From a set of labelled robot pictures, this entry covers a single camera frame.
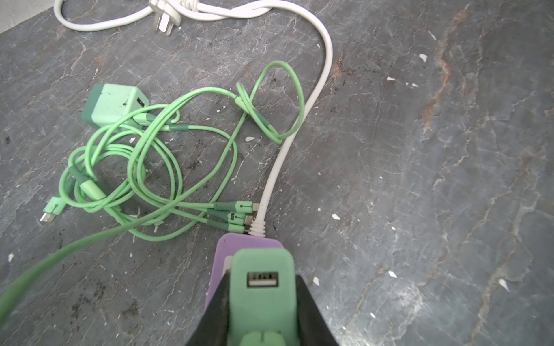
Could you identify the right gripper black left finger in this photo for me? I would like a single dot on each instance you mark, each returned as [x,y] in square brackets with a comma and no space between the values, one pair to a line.
[213,327]

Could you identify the purple small power strip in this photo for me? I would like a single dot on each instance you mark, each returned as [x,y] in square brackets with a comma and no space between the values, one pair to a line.
[237,249]

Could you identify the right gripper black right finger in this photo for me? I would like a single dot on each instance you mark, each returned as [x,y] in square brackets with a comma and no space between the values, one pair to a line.
[312,328]

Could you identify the green charger plug with cable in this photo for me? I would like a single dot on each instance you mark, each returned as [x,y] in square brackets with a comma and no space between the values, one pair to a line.
[263,302]

